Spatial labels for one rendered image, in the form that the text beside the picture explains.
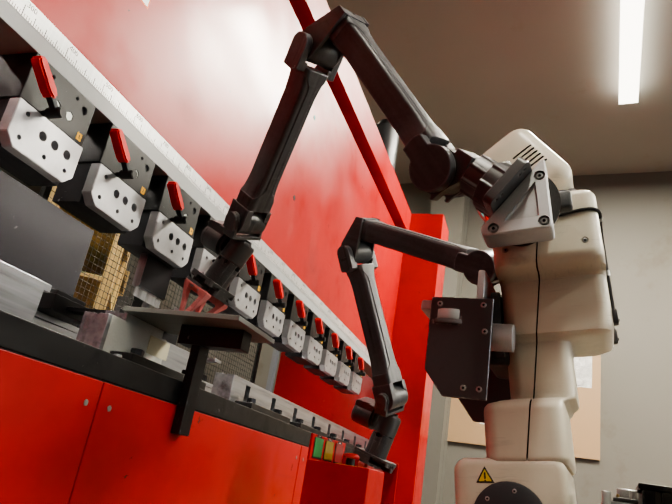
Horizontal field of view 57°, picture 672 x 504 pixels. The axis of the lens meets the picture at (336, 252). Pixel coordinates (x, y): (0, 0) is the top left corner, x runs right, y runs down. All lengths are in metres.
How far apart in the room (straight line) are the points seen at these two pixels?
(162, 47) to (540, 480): 1.09
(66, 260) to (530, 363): 1.38
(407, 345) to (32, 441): 2.63
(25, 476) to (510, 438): 0.69
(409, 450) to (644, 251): 2.92
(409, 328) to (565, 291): 2.43
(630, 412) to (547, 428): 4.17
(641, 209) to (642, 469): 2.04
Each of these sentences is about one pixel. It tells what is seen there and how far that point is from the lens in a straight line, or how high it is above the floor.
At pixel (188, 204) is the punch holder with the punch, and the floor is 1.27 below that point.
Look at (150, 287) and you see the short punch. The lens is 1.40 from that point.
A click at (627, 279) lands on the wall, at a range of 5.40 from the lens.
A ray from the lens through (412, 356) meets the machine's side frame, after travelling 3.40.
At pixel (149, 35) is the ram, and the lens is 1.38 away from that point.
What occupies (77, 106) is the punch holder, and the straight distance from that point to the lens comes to 1.19.
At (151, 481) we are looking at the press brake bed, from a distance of 1.26.
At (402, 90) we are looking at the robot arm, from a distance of 1.09.
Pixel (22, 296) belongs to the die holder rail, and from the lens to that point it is 1.11.
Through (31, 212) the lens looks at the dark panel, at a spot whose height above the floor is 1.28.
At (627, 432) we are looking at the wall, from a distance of 5.11.
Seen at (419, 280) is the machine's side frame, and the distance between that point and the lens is 3.52.
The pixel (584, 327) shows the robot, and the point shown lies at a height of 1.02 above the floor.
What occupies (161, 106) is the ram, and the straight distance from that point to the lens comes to 1.39.
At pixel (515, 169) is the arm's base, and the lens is 0.93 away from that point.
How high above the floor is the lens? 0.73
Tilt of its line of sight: 21 degrees up
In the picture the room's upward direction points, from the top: 10 degrees clockwise
